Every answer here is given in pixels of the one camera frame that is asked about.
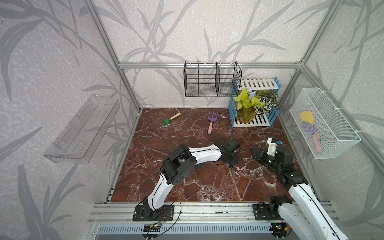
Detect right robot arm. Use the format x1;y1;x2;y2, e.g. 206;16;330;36
253;143;348;240

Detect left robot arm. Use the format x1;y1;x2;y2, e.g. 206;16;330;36
143;139;240;218

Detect purple pink garden fork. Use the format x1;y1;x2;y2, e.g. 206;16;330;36
208;112;219;135

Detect glass vase with plants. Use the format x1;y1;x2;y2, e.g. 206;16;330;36
234;88;278;124

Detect purple pink garden trowel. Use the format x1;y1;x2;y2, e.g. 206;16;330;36
302;121;323;154

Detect yellow sponge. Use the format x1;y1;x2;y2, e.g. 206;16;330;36
299;111;315;124

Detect blue white slatted crate shelf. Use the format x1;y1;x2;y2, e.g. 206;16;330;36
229;78;281;128

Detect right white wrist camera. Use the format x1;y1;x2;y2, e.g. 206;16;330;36
267;138;282;157

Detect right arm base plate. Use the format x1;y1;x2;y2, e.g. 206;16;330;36
252;202;282;221

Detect black base cable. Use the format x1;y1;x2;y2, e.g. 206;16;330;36
140;199;182;240

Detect white mesh wall basket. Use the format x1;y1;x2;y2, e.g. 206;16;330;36
290;88;362;160

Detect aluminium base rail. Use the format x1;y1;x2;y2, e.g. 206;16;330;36
86;201;340;225

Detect green rake wooden handle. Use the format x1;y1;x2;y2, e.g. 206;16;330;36
163;112;181;126

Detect black wire wall basket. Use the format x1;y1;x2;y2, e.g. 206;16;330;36
183;62;243;98

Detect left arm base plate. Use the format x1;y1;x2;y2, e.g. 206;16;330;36
133;205;175;222

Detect clear acrylic wall shelf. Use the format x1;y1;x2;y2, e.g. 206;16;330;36
43;94;121;164

